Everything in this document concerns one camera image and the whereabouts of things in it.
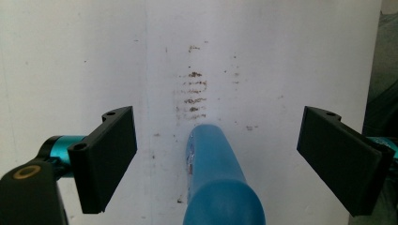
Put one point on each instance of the dark green cloth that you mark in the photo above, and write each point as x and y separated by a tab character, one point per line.
380	93

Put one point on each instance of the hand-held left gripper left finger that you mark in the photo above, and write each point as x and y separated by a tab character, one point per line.
103	159

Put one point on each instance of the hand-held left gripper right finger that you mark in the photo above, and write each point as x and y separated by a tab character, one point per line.
341	159

